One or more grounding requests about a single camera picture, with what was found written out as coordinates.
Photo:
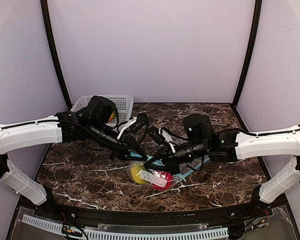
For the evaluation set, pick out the red toy apple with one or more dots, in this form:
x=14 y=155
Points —
x=164 y=180

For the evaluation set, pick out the black frame post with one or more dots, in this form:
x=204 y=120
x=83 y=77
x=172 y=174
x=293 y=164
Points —
x=249 y=52
x=53 y=52

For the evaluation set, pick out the black front frame rail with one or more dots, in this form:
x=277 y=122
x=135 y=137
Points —
x=233 y=215

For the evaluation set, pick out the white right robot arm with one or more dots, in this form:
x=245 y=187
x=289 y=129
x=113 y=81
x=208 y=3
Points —
x=232 y=145

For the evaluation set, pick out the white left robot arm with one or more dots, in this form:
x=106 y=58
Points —
x=97 y=121

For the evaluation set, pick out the white slotted cable duct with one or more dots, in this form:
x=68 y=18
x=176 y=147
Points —
x=91 y=234

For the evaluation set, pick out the white perforated plastic basket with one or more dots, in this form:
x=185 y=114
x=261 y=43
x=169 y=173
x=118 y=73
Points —
x=124 y=104

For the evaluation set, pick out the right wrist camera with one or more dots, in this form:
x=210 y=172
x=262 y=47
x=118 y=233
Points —
x=162 y=137

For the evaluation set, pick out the clear zip bag blue zipper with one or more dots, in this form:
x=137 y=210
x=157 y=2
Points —
x=187 y=169

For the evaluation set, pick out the right black frame post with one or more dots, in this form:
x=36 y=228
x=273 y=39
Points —
x=249 y=52

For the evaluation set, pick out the orange green toy mango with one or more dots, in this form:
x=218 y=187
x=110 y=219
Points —
x=112 y=116

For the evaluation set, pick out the clear zip bag yellow slider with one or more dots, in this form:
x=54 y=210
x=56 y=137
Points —
x=149 y=176

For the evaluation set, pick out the left black frame post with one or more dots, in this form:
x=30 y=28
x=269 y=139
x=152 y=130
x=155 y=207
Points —
x=53 y=52

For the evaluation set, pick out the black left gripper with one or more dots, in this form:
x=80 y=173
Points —
x=123 y=150

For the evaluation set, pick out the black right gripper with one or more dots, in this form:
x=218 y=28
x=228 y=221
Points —
x=170 y=158

